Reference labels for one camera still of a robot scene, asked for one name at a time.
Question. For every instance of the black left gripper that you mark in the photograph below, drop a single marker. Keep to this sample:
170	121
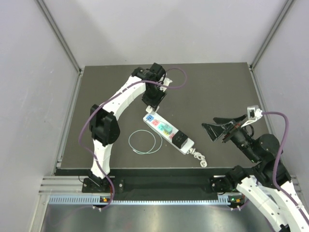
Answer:
154	103

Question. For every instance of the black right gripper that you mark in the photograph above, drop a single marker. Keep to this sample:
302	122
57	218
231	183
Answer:
230	127

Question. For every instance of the white cube charger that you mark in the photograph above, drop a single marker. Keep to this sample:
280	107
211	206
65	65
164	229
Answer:
150	110

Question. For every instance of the teal plug adapter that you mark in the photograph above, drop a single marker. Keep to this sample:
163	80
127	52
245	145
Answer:
165	128

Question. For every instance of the white multicolour power strip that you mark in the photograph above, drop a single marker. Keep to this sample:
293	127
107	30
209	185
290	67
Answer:
155	120

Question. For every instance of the black power plug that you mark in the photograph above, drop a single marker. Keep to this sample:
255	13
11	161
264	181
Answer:
179	139

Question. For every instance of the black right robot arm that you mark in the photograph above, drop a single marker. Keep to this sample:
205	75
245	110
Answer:
270	188

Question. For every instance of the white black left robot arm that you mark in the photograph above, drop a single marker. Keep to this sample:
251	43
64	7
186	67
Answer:
104	126

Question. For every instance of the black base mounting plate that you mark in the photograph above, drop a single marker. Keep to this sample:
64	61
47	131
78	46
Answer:
121	184

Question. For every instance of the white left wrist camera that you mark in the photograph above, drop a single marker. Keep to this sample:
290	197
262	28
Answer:
165	82

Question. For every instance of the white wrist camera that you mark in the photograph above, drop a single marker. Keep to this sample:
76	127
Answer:
165	82
254	113

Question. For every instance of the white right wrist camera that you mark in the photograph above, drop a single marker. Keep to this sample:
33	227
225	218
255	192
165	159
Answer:
254	113

